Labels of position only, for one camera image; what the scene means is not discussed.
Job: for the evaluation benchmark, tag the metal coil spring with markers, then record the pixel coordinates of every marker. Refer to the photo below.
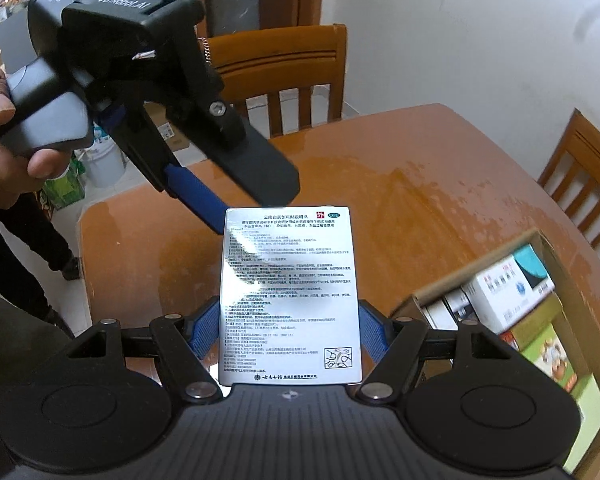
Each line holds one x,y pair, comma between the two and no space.
206,55

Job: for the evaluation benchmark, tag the large cardboard box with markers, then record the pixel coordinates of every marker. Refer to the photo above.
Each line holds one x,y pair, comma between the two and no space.
580,310

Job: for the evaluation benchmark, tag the wooden chair with coil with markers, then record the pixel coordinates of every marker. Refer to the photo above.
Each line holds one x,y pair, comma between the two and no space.
280,60

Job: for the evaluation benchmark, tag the grey washing machine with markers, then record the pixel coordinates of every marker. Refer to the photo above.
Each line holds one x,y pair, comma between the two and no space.
232,5

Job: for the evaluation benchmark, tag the person's left hand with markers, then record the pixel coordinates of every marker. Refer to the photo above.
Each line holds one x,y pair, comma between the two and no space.
0,180

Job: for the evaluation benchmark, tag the white red medicine box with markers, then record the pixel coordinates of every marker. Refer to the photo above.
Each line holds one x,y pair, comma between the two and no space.
290,300

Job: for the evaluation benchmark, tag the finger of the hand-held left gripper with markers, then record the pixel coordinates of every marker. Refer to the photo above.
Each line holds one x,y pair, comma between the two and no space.
190,190
260,170

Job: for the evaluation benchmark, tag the wooden slat-back chair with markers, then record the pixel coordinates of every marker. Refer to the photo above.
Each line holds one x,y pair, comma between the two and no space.
580,160

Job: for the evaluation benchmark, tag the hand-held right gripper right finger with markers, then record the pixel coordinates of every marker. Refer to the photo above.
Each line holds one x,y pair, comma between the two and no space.
372,332

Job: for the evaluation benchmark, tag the white teal medicine box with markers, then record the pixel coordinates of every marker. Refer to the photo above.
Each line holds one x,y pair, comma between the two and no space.
505,295

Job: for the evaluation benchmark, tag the wooden desk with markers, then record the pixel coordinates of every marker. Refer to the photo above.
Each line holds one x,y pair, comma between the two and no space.
405,170

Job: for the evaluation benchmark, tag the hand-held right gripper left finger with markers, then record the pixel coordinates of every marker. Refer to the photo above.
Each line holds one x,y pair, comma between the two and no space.
205,330

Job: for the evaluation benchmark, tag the green bear medicine box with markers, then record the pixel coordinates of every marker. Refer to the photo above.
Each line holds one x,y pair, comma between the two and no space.
545,355

